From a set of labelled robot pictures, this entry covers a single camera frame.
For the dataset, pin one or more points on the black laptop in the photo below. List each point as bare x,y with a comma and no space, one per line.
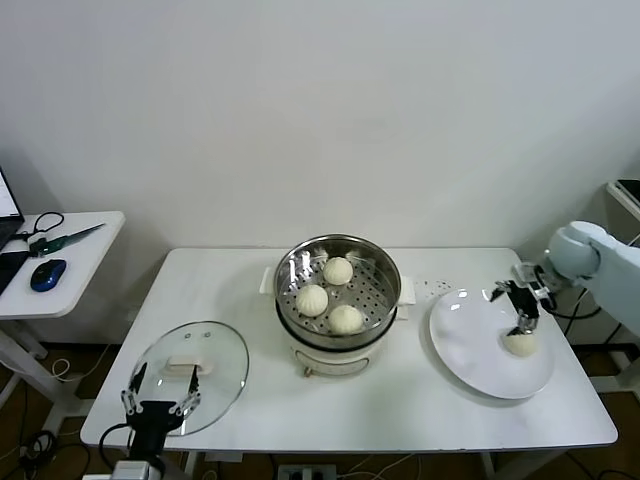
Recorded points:
6,227

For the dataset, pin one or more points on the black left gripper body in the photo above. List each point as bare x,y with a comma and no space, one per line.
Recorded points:
152,417

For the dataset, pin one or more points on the scattered brown crumbs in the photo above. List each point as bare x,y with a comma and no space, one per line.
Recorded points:
440,285

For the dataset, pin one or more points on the white shelf table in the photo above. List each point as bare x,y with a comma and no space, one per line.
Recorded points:
620,202

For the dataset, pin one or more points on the pleated white steamed baozi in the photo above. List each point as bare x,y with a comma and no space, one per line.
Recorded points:
311,300

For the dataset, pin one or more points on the round white plate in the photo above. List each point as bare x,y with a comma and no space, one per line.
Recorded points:
460,350

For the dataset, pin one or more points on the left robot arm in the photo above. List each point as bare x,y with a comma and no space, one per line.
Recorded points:
137,470

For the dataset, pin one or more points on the flat black device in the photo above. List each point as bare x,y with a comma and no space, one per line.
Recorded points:
631,192

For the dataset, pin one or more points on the white floor power strip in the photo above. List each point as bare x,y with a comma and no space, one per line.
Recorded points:
306,472

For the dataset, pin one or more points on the blue computer mouse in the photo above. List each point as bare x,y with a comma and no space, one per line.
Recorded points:
47,275

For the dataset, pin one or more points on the white side table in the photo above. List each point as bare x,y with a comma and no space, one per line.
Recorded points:
85,270

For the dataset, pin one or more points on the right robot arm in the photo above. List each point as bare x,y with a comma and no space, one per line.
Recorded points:
575,247

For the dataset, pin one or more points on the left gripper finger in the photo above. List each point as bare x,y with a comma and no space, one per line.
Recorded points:
191,397
132,397

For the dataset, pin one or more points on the round glass pot lid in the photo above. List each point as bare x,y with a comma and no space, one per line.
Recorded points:
225,360

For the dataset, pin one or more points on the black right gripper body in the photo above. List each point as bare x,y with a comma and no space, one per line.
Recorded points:
525,302

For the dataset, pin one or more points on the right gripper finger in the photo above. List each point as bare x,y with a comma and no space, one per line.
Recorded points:
497,291
526,324

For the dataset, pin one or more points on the perforated steel steamer basket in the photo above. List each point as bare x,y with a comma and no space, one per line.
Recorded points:
380,300

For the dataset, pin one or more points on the long green pointed tool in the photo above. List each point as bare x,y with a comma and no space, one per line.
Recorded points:
65,241

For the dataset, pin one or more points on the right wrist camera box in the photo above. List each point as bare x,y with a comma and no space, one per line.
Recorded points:
522,272

